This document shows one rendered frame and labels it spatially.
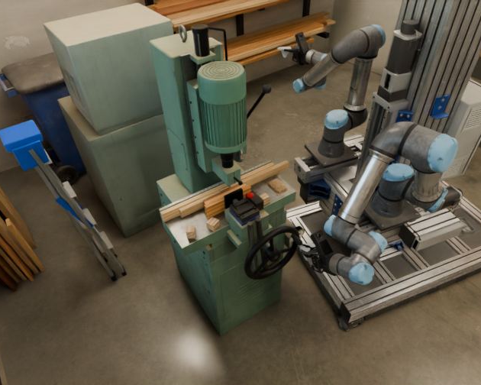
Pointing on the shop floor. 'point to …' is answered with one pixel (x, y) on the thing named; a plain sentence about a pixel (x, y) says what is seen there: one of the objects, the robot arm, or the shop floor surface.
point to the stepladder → (33, 153)
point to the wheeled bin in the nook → (46, 108)
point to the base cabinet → (228, 284)
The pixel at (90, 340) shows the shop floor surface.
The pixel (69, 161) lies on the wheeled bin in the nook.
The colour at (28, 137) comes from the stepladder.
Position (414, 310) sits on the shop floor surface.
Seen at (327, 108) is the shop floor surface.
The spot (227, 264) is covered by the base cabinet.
